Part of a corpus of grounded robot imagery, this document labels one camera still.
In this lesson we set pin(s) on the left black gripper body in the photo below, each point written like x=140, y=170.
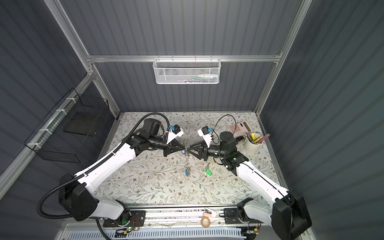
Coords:
x=169, y=145

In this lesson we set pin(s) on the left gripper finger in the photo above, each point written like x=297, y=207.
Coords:
x=176, y=144
x=171, y=150

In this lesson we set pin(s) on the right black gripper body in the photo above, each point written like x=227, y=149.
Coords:
x=204, y=154

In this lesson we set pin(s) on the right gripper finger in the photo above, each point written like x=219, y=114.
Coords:
x=195, y=152
x=197, y=145

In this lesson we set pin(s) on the keyring bunch with grey strap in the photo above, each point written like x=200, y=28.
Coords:
x=187, y=162

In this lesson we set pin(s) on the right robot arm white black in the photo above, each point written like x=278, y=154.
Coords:
x=285, y=212

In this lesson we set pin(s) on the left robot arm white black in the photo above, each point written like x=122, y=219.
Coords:
x=77, y=197

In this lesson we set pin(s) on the key with green tag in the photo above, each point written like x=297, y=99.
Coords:
x=207, y=170

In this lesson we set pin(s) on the floral table mat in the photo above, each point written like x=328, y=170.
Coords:
x=152, y=179

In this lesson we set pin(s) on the pink calculator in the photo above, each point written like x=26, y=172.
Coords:
x=240, y=129

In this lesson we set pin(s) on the white pen cup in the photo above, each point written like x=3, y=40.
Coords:
x=250, y=147

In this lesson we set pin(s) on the pink pen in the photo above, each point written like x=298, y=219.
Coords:
x=262, y=139

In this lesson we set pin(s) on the tape roll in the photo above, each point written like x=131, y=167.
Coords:
x=205, y=222

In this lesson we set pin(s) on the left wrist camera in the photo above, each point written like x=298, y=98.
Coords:
x=174, y=132

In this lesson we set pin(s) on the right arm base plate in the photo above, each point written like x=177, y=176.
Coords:
x=234, y=216

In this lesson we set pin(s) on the white wire mesh basket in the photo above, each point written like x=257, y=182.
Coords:
x=187, y=73

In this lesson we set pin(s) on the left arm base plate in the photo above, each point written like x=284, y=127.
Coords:
x=133, y=219

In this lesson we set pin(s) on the white cable duct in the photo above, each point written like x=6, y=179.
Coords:
x=221, y=233

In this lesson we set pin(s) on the black wire basket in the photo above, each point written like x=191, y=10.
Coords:
x=74, y=134

